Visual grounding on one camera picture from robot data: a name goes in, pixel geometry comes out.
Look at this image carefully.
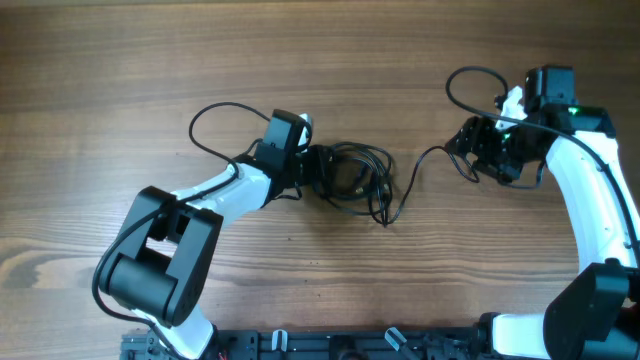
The black thin USB cable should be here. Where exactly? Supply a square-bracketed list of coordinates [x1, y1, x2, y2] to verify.
[367, 144, 481, 229]

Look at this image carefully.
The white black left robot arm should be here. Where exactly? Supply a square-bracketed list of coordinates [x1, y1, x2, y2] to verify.
[92, 110, 313, 359]

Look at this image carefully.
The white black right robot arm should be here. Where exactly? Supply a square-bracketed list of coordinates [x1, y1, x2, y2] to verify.
[445, 65, 639, 359]

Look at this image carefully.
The black left camera cable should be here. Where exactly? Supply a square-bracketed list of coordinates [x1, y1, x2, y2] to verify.
[91, 101, 314, 351]

